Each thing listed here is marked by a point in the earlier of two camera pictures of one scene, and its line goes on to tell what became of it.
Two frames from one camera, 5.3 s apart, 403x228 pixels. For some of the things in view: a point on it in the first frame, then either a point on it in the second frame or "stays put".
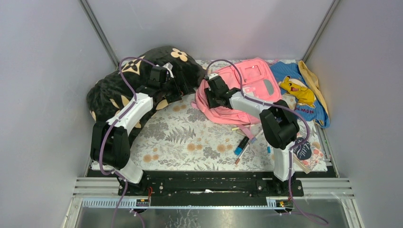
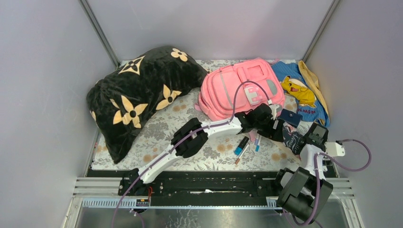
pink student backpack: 256,76 stays put
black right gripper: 208,92 -> 323,142
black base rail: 232,185 stays put
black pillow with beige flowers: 166,74 stays put
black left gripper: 176,95 -> 274,130
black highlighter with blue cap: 239,149 stays put
